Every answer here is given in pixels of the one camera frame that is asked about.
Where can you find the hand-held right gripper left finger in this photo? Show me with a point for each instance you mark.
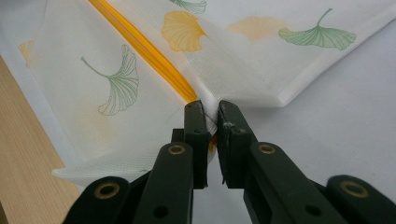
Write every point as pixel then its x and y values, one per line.
pixel 174 174

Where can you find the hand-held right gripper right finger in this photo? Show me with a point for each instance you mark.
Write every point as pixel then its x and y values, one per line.
pixel 267 180

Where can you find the leaf print mesh laundry bag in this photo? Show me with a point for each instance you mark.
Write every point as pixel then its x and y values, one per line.
pixel 124 77

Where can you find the white table mat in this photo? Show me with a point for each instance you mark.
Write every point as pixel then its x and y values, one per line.
pixel 327 140

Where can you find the wooden table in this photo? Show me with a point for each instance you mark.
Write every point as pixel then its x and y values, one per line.
pixel 25 155

